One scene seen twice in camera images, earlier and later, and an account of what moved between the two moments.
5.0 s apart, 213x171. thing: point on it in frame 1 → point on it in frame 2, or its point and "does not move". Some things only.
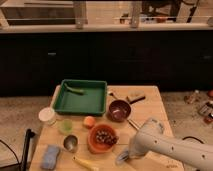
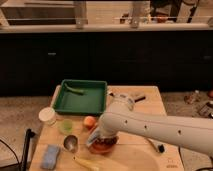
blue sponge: x=50 y=158 does not move
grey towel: x=122 y=157 → x=94 y=135
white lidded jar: x=47 y=116 does not move
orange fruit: x=89 y=121 does not move
